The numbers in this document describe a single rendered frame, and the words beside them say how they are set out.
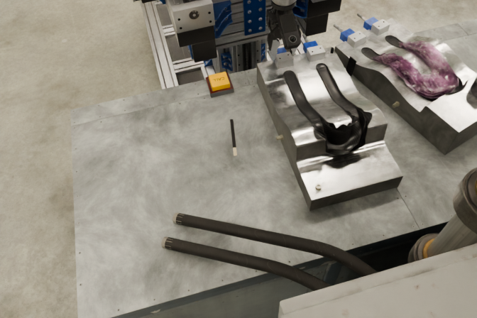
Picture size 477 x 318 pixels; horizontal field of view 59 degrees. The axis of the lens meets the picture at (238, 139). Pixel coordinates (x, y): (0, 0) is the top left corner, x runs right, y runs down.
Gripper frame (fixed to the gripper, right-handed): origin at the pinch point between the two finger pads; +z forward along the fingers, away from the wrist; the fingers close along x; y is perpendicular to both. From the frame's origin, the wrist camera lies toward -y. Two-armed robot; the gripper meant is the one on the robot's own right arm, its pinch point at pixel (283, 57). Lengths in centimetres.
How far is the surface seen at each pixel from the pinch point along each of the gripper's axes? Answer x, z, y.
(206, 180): 33.1, 11.2, -30.7
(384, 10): -115, 91, 115
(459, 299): 17, -56, -89
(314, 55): -9.6, -0.3, -2.4
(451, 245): -4, -23, -76
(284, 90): 3.2, 2.6, -11.5
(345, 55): -22.3, 6.1, 0.5
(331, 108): -6.2, 0.2, -24.4
